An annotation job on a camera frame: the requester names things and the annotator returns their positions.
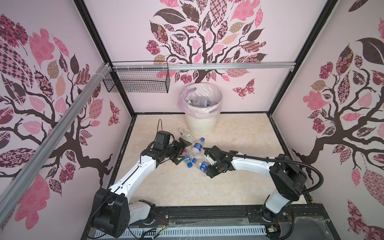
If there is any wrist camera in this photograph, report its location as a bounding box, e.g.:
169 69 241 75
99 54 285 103
153 131 174 151
204 148 221 165

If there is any blue label blue cap bottle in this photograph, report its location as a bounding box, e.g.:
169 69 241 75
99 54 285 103
191 138 205 158

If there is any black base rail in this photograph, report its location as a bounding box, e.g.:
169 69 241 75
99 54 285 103
86 203 328 226

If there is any black wire mesh basket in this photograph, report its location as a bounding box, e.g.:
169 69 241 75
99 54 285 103
103 60 171 94

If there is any white ribbed trash bin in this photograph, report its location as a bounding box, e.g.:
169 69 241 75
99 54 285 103
186 115 219 136

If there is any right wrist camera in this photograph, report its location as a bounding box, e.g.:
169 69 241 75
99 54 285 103
204 148 221 165

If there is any left aluminium frame rail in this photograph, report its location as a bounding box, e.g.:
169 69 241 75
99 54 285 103
0 62 112 223

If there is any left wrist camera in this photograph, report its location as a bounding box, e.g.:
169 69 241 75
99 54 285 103
153 131 174 151

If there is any aluminium frame rail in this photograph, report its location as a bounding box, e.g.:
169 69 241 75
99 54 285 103
113 62 296 71
0 62 112 223

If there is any right black corrugated cable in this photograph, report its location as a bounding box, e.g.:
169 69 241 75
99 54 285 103
211 146 324 195

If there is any green label clear bottle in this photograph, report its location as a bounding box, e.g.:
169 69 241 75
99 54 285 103
185 95 200 107
179 128 195 144

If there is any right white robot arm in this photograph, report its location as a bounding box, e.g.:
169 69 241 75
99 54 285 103
204 146 307 222

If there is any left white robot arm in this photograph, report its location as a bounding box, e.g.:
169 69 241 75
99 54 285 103
86 138 191 238

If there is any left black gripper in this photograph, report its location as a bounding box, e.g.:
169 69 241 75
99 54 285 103
163 137 192 165

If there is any white slotted cable duct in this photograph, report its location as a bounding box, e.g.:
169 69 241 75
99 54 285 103
119 226 267 240

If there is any Fiji red flower bottle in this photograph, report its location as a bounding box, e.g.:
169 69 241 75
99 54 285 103
182 148 193 168

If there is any Pepsi blue label bottle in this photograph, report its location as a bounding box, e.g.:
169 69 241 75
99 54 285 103
192 159 211 174

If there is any back aluminium frame rail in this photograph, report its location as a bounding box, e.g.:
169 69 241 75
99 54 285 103
113 62 296 71

